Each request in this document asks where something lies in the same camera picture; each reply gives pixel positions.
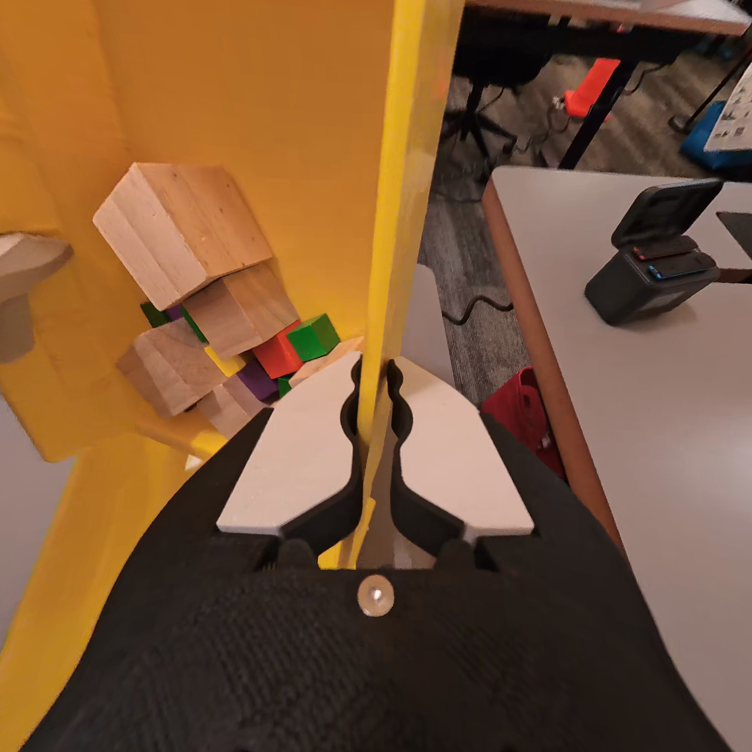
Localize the printed paper sheet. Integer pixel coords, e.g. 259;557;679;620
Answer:
704;61;752;155

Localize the black office chair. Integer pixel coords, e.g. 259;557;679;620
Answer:
452;35;556;168

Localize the black flat device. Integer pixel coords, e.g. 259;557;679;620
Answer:
717;211;752;259

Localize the orange chair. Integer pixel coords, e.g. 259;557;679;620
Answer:
563;58;622;121

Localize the yellow plastic box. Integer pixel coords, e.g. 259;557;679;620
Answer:
0;0;466;752

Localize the red bag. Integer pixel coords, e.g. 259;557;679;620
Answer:
481;367;568;479

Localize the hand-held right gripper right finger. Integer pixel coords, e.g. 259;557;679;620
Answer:
387;355;537;558

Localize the blue bin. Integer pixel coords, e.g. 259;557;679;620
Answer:
680;101;752;172

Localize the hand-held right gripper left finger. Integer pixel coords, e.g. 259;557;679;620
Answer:
216;351;368;556

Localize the black floor cable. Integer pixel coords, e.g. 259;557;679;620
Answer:
442;295;513;325

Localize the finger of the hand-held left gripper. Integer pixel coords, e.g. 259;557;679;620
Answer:
0;232;74;362

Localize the wooden desk with black legs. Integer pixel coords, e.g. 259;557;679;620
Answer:
464;0;752;171

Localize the black charging case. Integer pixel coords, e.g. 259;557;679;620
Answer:
584;179;725;327

